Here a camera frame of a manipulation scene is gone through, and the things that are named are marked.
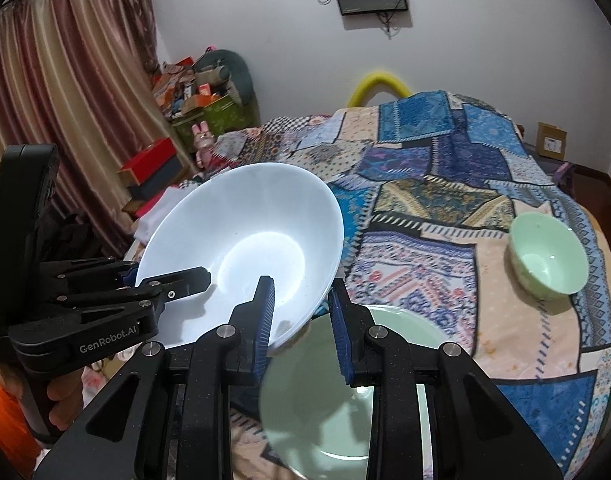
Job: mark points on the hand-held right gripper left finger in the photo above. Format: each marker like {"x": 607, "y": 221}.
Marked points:
{"x": 265, "y": 320}

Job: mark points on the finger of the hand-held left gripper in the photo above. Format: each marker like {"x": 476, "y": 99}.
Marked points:
{"x": 85, "y": 270}
{"x": 185, "y": 282}

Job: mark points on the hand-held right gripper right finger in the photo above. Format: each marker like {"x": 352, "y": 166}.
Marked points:
{"x": 340, "y": 330}

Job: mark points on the large white bowl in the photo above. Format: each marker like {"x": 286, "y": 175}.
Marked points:
{"x": 235, "y": 220}

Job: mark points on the green plate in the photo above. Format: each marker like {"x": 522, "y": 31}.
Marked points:
{"x": 315, "y": 410}

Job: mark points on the person's left hand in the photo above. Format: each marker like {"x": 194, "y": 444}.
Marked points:
{"x": 65, "y": 400}

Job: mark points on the white folded cloth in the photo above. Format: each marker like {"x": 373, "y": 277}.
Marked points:
{"x": 153, "y": 227}

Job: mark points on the dark blue box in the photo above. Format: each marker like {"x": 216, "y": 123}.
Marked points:
{"x": 163, "y": 182}

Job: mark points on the striped brown curtain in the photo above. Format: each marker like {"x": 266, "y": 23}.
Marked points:
{"x": 75, "y": 110}

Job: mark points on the patchwork printed blanket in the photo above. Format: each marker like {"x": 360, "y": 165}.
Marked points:
{"x": 435, "y": 260}

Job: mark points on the red box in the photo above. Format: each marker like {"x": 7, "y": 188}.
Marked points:
{"x": 148, "y": 162}

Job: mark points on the pink rabbit toy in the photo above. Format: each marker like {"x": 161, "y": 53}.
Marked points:
{"x": 204, "y": 142}

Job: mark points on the green box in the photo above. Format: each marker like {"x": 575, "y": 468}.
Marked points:
{"x": 215, "y": 117}

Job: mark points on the teal cushion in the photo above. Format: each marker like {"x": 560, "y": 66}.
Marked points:
{"x": 238, "y": 72}

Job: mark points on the small green bowl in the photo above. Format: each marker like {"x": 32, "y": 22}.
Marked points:
{"x": 548, "y": 260}

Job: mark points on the yellow foam tube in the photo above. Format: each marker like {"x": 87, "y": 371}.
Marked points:
{"x": 378, "y": 82}

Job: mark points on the cardboard box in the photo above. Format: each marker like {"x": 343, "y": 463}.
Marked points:
{"x": 551, "y": 139}

